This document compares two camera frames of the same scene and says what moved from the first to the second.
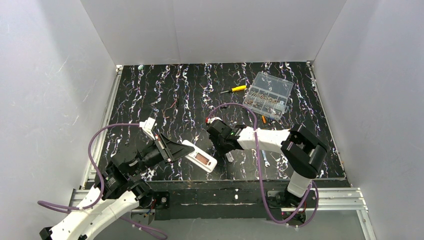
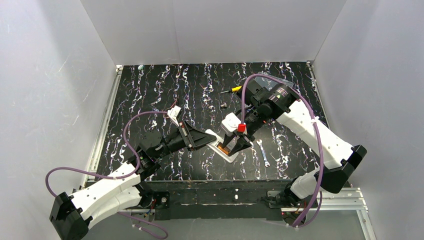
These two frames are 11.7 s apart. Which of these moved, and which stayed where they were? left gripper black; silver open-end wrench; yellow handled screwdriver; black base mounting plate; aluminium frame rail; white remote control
Moved: left gripper black; white remote control
Stayed: black base mounting plate; silver open-end wrench; yellow handled screwdriver; aluminium frame rail
